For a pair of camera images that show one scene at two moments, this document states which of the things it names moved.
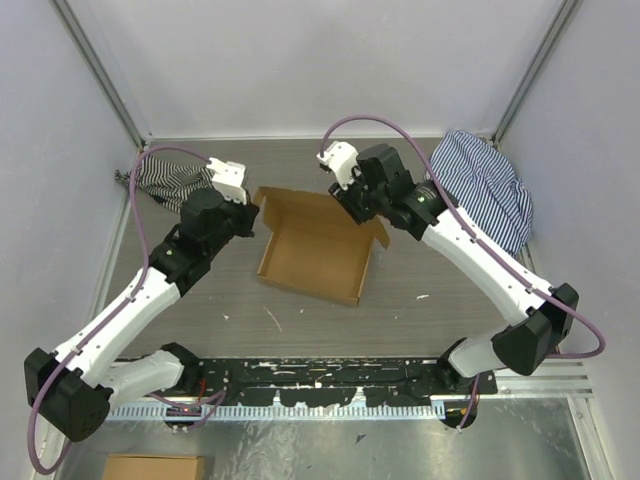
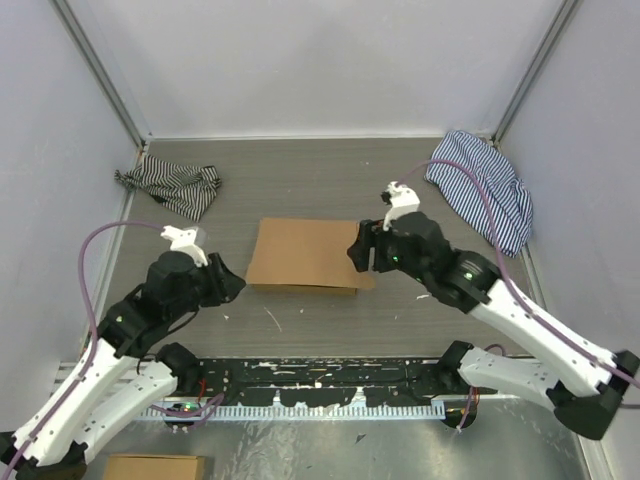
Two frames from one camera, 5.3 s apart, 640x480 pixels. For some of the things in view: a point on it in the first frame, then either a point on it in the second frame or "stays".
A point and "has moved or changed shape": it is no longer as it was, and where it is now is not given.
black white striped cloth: [167, 183] stays
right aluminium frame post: [561, 18] stays
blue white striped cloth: [480, 182] stays
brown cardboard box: [312, 243] has moved or changed shape
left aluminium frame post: [102, 72] stays
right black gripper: [345, 198] -> [370, 235]
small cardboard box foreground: [126, 466] stays
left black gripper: [249, 212] -> [226, 284]
